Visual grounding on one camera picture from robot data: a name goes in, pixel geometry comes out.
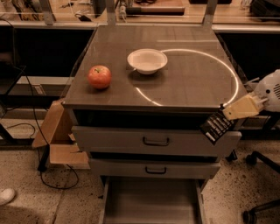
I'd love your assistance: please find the grey drawer cabinet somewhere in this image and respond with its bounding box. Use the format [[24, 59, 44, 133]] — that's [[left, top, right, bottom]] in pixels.
[[62, 24, 250, 182]]

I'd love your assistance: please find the middle grey drawer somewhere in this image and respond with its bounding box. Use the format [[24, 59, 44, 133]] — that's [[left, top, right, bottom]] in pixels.
[[88, 158, 221, 179]]

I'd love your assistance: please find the black rxbar chocolate bar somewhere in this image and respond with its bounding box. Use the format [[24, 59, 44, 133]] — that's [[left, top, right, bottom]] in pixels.
[[199, 110, 234, 144]]

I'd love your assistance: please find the black office chair base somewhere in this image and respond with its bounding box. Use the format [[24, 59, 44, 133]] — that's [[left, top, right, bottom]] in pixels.
[[242, 150, 280, 224]]

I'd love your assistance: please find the top grey drawer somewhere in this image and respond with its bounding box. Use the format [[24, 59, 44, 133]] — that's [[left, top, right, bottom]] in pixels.
[[72, 126, 242, 157]]

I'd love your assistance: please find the bottom grey open drawer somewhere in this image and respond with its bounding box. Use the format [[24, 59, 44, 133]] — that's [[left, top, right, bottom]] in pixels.
[[98, 177, 207, 224]]

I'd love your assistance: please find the white shoe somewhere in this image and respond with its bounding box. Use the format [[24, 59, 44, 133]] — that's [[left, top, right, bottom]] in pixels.
[[0, 188, 16, 206]]

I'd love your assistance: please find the white bowl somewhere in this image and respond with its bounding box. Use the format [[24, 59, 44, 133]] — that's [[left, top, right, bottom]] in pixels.
[[127, 49, 168, 74]]

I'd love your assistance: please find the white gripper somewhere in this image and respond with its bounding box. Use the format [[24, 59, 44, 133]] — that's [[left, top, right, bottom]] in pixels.
[[222, 69, 280, 120]]

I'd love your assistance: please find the black floor cable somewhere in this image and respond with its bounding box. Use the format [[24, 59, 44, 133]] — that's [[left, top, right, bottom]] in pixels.
[[0, 17, 80, 190]]

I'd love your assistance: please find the brown cardboard box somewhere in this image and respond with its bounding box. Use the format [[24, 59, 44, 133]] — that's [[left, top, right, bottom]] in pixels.
[[32, 100, 89, 172]]

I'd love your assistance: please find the background workbench shelf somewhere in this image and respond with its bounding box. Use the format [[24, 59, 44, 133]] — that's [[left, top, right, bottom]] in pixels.
[[0, 0, 280, 32]]

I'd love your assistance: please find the red apple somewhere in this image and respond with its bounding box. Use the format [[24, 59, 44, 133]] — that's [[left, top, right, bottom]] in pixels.
[[87, 65, 112, 89]]

